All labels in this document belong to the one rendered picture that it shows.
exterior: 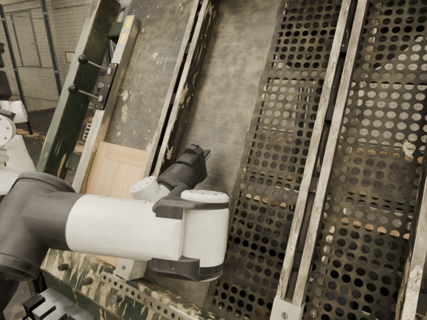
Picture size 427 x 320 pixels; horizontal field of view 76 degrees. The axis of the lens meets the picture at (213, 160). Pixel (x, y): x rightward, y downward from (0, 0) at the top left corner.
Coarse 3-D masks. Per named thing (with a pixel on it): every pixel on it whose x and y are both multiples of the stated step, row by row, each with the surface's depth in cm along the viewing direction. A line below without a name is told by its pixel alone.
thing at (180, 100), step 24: (216, 0) 98; (192, 24) 95; (192, 48) 92; (192, 72) 93; (168, 96) 92; (192, 96) 95; (168, 120) 93; (168, 144) 89; (120, 264) 86; (144, 264) 89
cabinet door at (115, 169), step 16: (112, 144) 106; (96, 160) 108; (112, 160) 105; (128, 160) 101; (144, 160) 98; (96, 176) 106; (112, 176) 103; (128, 176) 100; (96, 192) 105; (112, 192) 101; (128, 192) 98; (96, 256) 98
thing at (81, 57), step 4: (80, 56) 104; (84, 56) 104; (80, 60) 104; (84, 60) 104; (84, 64) 106; (92, 64) 107; (96, 64) 108; (100, 68) 109; (104, 68) 110; (108, 68) 111; (108, 72) 110
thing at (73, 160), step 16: (416, 0) 75; (320, 16) 86; (336, 16) 84; (368, 16) 80; (112, 32) 130; (288, 32) 93; (304, 32) 91; (320, 32) 89; (384, 32) 81; (256, 208) 82; (288, 224) 77; (368, 240) 68; (352, 256) 69
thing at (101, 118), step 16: (128, 16) 115; (128, 32) 113; (128, 48) 114; (112, 96) 111; (96, 112) 111; (96, 128) 109; (96, 144) 109; (80, 160) 109; (80, 176) 107; (80, 192) 106
